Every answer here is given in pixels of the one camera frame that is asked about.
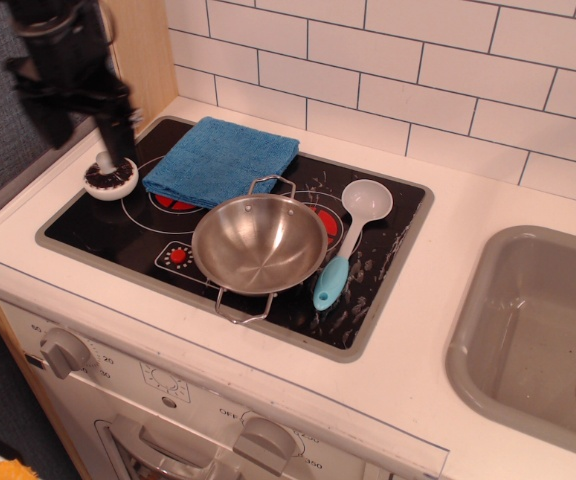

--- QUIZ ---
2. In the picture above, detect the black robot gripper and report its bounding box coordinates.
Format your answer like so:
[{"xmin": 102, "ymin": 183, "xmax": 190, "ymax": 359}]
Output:
[{"xmin": 5, "ymin": 1, "xmax": 141, "ymax": 173}]

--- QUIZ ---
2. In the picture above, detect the yellow object at corner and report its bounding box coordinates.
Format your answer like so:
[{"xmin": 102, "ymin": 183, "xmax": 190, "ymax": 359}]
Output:
[{"xmin": 0, "ymin": 459, "xmax": 39, "ymax": 480}]

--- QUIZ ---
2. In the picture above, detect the white ladle with blue handle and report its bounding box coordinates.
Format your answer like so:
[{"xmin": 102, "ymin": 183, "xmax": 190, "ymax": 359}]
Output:
[{"xmin": 313, "ymin": 179, "xmax": 393, "ymax": 311}]

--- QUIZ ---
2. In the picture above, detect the stainless steel pot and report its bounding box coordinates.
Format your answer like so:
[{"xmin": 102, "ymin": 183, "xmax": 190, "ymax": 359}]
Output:
[{"xmin": 191, "ymin": 175, "xmax": 328, "ymax": 325}]

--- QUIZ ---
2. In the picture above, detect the grey oven door handle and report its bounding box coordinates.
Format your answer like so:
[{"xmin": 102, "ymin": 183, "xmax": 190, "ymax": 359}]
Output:
[{"xmin": 105, "ymin": 415, "xmax": 244, "ymax": 479}]

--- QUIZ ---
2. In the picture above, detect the red stove button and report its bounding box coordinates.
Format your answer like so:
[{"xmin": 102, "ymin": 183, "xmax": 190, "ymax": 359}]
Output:
[{"xmin": 169, "ymin": 248, "xmax": 187, "ymax": 265}]

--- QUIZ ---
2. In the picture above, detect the grey toy sink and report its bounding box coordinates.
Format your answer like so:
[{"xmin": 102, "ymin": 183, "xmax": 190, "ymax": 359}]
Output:
[{"xmin": 446, "ymin": 225, "xmax": 576, "ymax": 453}]

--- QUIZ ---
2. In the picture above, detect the grey oven knob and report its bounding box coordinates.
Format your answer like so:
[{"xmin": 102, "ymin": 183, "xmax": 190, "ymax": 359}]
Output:
[{"xmin": 233, "ymin": 417, "xmax": 297, "ymax": 476}]

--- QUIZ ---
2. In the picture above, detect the wooden side post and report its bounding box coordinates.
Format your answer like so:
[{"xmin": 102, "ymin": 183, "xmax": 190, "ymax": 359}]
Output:
[{"xmin": 101, "ymin": 0, "xmax": 178, "ymax": 133}]

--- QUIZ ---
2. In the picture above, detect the blue folded cloth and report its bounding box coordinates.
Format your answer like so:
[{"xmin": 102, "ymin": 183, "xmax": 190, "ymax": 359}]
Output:
[{"xmin": 142, "ymin": 117, "xmax": 299, "ymax": 209}]

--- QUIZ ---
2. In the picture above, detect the grey timer knob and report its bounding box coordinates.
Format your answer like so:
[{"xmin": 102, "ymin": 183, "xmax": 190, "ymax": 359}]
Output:
[{"xmin": 40, "ymin": 328, "xmax": 91, "ymax": 379}]

